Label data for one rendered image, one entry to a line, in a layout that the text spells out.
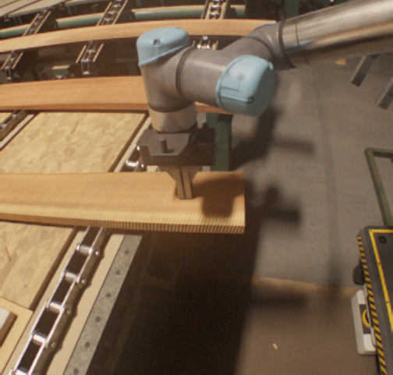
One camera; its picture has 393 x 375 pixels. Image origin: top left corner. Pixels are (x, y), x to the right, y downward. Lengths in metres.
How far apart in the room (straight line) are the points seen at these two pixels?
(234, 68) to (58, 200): 0.50
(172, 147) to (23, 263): 0.44
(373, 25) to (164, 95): 0.29
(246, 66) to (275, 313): 1.20
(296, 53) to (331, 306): 1.23
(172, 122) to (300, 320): 1.15
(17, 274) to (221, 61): 0.58
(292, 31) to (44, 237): 0.64
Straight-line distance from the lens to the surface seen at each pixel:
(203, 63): 0.37
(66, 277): 0.61
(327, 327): 1.44
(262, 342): 1.36
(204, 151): 0.49
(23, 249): 0.72
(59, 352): 0.59
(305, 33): 0.42
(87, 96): 1.09
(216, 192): 0.60
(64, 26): 2.27
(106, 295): 0.58
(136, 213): 0.59
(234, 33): 1.39
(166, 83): 0.40
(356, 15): 0.41
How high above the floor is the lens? 1.32
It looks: 45 degrees down
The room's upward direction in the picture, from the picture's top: 7 degrees counter-clockwise
